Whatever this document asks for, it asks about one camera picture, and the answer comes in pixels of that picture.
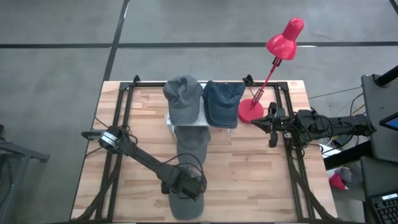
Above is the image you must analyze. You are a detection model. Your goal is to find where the blue tablet screen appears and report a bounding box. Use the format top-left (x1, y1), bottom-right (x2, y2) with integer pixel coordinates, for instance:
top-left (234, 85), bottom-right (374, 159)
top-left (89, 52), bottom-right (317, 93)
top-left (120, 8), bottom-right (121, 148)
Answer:
top-left (379, 112), bottom-right (398, 131)

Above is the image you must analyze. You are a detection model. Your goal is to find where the white perforated metal shelf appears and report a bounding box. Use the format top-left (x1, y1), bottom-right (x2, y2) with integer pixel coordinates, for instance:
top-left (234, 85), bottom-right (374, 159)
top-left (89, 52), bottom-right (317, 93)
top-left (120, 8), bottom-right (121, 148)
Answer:
top-left (166, 82), bottom-right (236, 136)

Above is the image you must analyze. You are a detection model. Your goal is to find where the black metal stand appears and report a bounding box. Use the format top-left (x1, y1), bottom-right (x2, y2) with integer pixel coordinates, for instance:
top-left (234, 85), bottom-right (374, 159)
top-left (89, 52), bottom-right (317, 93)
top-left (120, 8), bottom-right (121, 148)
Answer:
top-left (0, 124), bottom-right (50, 224)

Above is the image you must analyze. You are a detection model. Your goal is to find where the red and grey cloth object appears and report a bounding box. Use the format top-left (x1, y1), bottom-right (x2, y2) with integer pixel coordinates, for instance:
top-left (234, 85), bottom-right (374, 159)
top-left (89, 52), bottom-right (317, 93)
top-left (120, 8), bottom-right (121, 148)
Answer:
top-left (328, 167), bottom-right (354, 191)

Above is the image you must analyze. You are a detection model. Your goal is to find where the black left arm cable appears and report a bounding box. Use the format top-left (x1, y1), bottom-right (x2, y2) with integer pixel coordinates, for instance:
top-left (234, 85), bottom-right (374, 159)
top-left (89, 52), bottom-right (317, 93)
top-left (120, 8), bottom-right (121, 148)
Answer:
top-left (157, 152), bottom-right (208, 200)

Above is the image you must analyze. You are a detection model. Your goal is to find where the black aluminium frame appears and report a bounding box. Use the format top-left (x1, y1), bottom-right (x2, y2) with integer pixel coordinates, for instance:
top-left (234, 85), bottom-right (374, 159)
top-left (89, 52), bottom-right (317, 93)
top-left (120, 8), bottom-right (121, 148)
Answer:
top-left (70, 74), bottom-right (338, 224)

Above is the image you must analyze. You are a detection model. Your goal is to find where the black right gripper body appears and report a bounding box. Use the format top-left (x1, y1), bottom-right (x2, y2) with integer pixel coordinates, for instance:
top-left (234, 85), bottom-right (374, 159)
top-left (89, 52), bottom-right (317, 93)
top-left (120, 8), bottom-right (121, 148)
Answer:
top-left (276, 108), bottom-right (299, 138)

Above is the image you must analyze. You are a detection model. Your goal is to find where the black keyboard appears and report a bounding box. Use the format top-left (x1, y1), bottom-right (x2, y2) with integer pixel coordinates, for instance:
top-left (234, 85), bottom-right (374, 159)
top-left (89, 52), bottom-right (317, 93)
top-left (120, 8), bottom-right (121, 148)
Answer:
top-left (371, 192), bottom-right (398, 224)

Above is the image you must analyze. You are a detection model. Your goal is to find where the thin grey cable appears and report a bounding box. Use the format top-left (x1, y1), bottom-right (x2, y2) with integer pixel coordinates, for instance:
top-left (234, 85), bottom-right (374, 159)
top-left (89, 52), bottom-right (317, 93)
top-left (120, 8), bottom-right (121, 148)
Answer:
top-left (307, 86), bottom-right (364, 100)

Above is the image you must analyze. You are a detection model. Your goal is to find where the white paper sheet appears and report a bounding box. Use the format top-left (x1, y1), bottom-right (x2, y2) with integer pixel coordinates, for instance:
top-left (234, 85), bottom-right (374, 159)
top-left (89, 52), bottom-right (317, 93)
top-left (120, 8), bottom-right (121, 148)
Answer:
top-left (321, 144), bottom-right (342, 159)

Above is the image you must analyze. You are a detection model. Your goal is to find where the black pole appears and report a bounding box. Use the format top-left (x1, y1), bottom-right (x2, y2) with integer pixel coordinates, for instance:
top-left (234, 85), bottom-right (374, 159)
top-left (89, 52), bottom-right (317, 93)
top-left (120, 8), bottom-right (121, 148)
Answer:
top-left (374, 65), bottom-right (398, 88)

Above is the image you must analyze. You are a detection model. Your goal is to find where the red desk lamp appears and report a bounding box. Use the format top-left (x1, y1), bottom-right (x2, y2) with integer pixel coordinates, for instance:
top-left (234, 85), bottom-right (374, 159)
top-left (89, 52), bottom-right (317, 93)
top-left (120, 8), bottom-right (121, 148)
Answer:
top-left (238, 17), bottom-right (305, 125)

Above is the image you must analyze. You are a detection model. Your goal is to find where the dark grey workstation cart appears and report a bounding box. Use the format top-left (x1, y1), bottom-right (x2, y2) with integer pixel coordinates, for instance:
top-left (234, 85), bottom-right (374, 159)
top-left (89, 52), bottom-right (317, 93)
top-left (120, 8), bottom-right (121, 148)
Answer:
top-left (323, 73), bottom-right (398, 224)

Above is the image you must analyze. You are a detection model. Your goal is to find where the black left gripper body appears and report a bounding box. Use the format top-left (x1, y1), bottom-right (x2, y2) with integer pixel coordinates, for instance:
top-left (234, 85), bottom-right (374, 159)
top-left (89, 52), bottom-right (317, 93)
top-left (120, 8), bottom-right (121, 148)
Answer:
top-left (164, 167), bottom-right (206, 202)

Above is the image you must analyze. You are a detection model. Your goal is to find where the black power box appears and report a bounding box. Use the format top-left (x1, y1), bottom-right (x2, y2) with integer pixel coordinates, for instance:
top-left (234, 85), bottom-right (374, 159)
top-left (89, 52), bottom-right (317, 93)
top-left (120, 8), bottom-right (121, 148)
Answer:
top-left (332, 136), bottom-right (352, 147)

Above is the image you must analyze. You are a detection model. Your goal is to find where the grey baseball cap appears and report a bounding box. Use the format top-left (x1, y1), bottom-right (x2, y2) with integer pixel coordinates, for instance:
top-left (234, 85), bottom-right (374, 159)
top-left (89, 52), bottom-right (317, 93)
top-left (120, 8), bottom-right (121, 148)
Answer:
top-left (169, 186), bottom-right (205, 221)
top-left (162, 74), bottom-right (205, 126)
top-left (174, 126), bottom-right (211, 166)

